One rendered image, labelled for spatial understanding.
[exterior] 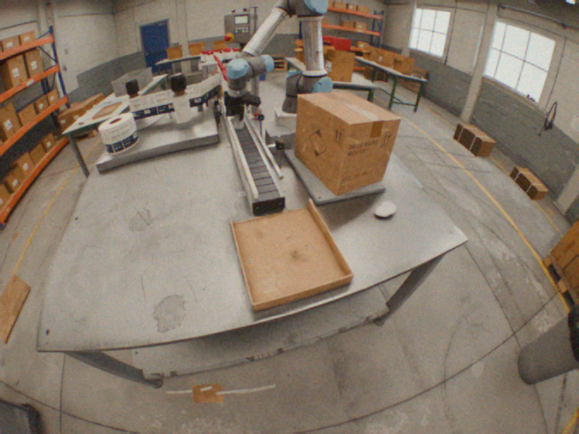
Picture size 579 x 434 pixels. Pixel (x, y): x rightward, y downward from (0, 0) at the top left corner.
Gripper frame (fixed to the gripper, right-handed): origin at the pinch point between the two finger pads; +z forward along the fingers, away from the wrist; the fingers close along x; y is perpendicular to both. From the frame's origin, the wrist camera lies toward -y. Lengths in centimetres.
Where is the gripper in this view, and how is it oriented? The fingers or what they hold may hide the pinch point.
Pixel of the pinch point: (240, 120)
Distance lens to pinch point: 117.8
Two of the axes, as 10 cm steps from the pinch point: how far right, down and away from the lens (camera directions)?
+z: -1.9, 2.7, 9.4
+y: -9.5, 2.1, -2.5
